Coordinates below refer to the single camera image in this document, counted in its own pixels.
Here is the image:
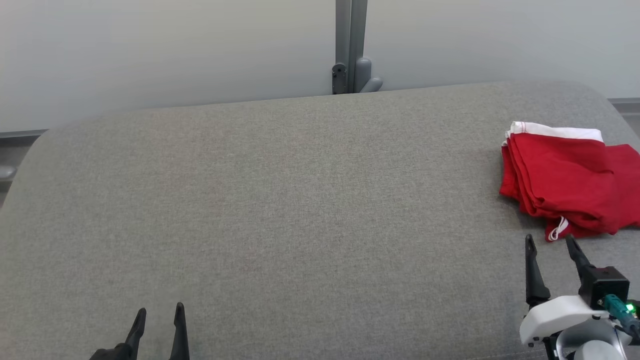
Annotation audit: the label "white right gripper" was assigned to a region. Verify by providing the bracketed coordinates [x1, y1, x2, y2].
[519, 233, 608, 346]

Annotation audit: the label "grey fabric sofa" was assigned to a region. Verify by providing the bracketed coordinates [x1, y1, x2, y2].
[0, 80, 640, 360]

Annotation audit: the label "red white shorts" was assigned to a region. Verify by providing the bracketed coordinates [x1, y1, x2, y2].
[499, 121, 617, 223]

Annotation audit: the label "red white Bulls jersey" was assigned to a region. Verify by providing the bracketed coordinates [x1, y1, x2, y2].
[545, 143, 640, 242]

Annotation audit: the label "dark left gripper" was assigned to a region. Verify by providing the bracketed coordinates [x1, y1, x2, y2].
[89, 301, 191, 360]

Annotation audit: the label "teal camera cable plug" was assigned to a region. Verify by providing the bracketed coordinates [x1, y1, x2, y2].
[602, 294, 640, 333]

